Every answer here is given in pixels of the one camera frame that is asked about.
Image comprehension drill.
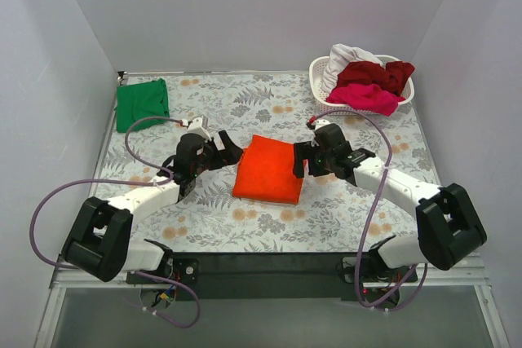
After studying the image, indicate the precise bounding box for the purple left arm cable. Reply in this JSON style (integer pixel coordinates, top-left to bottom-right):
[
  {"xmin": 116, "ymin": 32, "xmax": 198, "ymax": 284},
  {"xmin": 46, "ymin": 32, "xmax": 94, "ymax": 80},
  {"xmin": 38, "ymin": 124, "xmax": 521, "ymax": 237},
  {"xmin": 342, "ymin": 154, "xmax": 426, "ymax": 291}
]
[{"xmin": 30, "ymin": 116, "xmax": 201, "ymax": 328}]

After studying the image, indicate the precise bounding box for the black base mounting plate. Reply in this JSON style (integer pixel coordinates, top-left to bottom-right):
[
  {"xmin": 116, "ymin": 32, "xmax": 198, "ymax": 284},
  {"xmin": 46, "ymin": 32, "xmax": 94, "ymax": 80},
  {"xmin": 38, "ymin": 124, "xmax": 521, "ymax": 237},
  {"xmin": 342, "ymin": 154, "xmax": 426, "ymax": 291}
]
[{"xmin": 126, "ymin": 250, "xmax": 419, "ymax": 302}]

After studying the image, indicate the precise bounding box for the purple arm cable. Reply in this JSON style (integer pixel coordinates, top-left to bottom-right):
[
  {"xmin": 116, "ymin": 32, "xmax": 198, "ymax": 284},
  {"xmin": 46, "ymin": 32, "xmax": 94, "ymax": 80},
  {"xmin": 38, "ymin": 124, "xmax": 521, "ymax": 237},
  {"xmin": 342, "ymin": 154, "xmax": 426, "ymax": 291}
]
[
  {"xmin": 307, "ymin": 109, "xmax": 428, "ymax": 311},
  {"xmin": 30, "ymin": 116, "xmax": 201, "ymax": 328}
]

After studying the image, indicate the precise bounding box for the aluminium frame rail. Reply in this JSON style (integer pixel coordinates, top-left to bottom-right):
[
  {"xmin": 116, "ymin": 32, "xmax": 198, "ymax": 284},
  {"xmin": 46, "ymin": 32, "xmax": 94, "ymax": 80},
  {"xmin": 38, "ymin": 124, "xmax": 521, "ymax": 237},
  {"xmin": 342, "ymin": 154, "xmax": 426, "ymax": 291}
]
[{"xmin": 51, "ymin": 253, "xmax": 490, "ymax": 288}]

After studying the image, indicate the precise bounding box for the magenta pink t-shirt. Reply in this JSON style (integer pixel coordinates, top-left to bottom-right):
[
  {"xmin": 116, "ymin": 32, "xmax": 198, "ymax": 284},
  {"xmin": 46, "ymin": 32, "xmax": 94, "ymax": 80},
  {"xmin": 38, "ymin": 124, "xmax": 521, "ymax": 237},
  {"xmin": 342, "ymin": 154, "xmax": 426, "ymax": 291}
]
[{"xmin": 326, "ymin": 83, "xmax": 405, "ymax": 117}]

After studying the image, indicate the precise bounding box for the floral patterned table mat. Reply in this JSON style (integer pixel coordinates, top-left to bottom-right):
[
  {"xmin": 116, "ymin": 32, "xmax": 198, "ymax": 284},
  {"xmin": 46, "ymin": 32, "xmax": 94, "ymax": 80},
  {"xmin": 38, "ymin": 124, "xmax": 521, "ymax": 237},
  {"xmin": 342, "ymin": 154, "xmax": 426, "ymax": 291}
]
[{"xmin": 95, "ymin": 73, "xmax": 437, "ymax": 252}]

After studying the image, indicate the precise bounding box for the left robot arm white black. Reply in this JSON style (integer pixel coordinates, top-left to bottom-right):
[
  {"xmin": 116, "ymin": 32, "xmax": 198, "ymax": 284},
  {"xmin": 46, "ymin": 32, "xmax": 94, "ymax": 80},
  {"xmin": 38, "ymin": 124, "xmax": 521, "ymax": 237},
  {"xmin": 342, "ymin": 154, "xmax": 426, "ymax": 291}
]
[{"xmin": 61, "ymin": 130, "xmax": 243, "ymax": 283}]

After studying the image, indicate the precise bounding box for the white t-shirt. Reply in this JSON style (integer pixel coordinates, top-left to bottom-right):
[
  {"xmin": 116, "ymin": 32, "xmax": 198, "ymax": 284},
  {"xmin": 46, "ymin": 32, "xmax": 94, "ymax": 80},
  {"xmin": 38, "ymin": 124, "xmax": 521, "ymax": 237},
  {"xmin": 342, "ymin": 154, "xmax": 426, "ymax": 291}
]
[{"xmin": 321, "ymin": 43, "xmax": 384, "ymax": 94}]

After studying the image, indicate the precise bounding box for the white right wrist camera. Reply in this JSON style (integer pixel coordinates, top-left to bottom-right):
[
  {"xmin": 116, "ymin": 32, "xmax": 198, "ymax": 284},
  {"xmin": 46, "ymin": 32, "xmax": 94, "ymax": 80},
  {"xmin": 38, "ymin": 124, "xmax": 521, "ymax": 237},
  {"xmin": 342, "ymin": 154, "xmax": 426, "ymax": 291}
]
[{"xmin": 307, "ymin": 117, "xmax": 330, "ymax": 131}]

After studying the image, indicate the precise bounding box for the dark red t-shirt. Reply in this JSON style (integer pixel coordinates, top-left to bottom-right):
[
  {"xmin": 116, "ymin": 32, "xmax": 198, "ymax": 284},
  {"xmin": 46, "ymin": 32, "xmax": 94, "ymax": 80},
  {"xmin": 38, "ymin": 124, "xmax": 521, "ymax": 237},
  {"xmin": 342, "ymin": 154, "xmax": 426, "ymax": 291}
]
[{"xmin": 336, "ymin": 61, "xmax": 415, "ymax": 96}]

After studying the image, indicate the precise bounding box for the folded green t-shirt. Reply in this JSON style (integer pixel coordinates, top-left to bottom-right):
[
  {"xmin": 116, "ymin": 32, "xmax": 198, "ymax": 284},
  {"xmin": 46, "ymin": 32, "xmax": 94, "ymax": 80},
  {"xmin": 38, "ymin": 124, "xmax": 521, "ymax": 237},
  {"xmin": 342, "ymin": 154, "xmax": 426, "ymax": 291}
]
[{"xmin": 116, "ymin": 78, "xmax": 170, "ymax": 134}]

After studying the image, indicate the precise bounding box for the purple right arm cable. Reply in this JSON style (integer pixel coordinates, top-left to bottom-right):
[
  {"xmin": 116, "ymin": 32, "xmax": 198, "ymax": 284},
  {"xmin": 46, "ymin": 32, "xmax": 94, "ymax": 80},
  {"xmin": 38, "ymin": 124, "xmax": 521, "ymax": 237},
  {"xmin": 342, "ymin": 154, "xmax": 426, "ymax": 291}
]
[{"xmin": 307, "ymin": 109, "xmax": 428, "ymax": 311}]

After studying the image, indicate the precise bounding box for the orange t-shirt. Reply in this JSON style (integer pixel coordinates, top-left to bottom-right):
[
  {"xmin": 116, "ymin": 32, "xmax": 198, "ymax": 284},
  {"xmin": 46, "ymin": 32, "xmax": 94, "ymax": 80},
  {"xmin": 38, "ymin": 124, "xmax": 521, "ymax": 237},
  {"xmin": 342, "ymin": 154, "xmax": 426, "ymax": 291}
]
[{"xmin": 232, "ymin": 134, "xmax": 303, "ymax": 205}]

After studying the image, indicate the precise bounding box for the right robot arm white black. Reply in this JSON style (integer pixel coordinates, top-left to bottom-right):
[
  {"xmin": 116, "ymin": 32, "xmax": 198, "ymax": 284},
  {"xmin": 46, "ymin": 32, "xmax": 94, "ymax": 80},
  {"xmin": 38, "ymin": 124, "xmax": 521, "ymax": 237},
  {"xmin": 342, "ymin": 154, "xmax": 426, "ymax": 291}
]
[{"xmin": 293, "ymin": 121, "xmax": 487, "ymax": 281}]

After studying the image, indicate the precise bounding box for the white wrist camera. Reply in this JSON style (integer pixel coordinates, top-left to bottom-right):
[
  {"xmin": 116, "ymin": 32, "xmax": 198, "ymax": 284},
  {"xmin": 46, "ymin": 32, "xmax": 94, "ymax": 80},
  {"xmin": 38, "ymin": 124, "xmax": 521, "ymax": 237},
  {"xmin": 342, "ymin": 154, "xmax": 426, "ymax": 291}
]
[
  {"xmin": 307, "ymin": 117, "xmax": 330, "ymax": 131},
  {"xmin": 181, "ymin": 116, "xmax": 211, "ymax": 140}
]

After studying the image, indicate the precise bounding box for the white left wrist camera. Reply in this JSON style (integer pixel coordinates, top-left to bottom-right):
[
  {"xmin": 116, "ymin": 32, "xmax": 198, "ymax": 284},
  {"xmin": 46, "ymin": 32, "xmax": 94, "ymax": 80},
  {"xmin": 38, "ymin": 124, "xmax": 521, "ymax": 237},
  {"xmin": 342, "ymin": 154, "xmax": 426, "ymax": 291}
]
[{"xmin": 181, "ymin": 116, "xmax": 211, "ymax": 140}]

